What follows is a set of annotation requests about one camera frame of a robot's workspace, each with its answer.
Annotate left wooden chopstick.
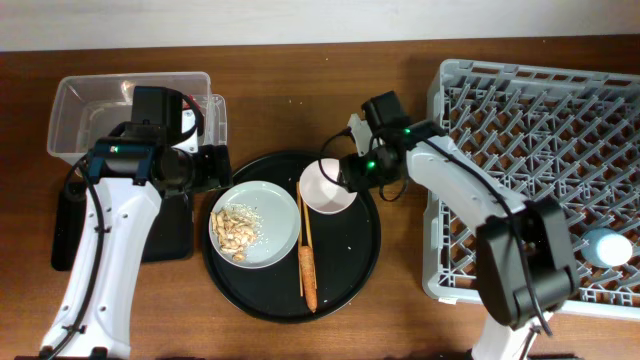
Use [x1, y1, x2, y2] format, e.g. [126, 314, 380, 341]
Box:
[296, 182, 304, 298]

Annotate grey plate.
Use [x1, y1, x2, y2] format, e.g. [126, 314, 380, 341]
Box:
[204, 181, 300, 270]

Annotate light blue cup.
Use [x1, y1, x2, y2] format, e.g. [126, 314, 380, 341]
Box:
[581, 228, 633, 268]

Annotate black rectangular tray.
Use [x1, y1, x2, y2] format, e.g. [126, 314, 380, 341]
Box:
[50, 191, 194, 272]

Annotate white bowl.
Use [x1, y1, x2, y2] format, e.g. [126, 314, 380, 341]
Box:
[299, 158, 357, 215]

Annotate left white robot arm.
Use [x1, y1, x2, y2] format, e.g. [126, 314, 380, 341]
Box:
[38, 86, 232, 359]

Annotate red snack wrapper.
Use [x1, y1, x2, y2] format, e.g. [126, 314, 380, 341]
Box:
[183, 95, 200, 112]

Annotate wooden chopstick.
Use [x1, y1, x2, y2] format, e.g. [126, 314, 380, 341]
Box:
[302, 200, 318, 289]
[296, 182, 304, 298]

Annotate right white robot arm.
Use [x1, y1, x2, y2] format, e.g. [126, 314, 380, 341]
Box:
[334, 91, 579, 359]

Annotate right wooden chopstick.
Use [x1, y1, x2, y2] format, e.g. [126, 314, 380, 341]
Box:
[302, 200, 318, 289]

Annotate round black serving tray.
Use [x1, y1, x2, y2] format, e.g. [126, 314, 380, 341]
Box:
[201, 151, 381, 323]

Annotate orange carrot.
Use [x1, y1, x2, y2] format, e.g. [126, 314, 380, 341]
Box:
[299, 246, 318, 313]

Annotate peanut shell food scraps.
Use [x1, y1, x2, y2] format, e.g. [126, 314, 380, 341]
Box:
[210, 204, 262, 262]

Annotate grey dishwasher rack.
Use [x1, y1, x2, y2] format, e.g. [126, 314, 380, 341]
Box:
[422, 59, 639, 321]

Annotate clear plastic waste bin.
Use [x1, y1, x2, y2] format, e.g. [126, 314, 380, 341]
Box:
[47, 71, 228, 165]

